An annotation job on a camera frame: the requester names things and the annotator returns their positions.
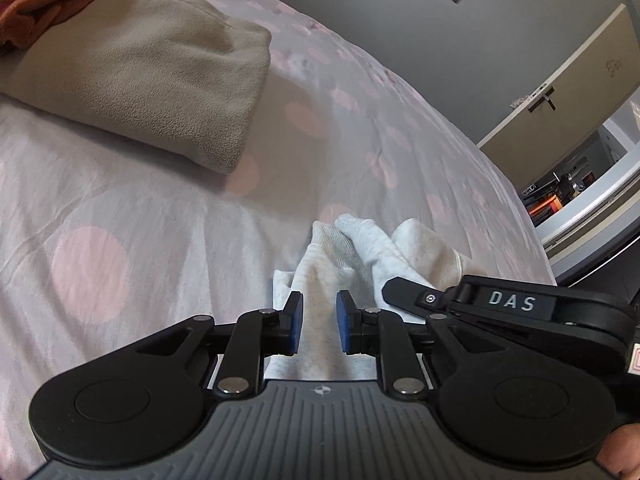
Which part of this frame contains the black door handle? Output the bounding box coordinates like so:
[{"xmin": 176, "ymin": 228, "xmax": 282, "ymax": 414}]
[{"xmin": 527, "ymin": 86, "xmax": 556, "ymax": 113}]

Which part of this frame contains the person's right hand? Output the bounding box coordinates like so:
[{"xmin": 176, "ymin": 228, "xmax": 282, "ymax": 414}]
[{"xmin": 597, "ymin": 424, "xmax": 640, "ymax": 480}]

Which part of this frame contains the pink polka dot bed sheet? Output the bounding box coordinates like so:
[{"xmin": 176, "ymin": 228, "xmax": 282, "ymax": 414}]
[{"xmin": 1, "ymin": 0, "xmax": 553, "ymax": 479}]

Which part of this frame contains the orange chair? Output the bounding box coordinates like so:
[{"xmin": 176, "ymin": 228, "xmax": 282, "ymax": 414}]
[{"xmin": 527, "ymin": 195, "xmax": 563, "ymax": 226}]

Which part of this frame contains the beige room door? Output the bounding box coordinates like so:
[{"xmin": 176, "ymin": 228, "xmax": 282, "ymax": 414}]
[{"xmin": 478, "ymin": 4, "xmax": 639, "ymax": 192}]

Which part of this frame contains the beige folded fleece garment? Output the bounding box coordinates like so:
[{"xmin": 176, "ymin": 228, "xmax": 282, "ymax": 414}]
[{"xmin": 1, "ymin": 0, "xmax": 271, "ymax": 174}]

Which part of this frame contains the white printed hoodie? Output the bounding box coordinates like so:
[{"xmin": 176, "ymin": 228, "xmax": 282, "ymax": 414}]
[{"xmin": 266, "ymin": 214, "xmax": 486, "ymax": 382}]

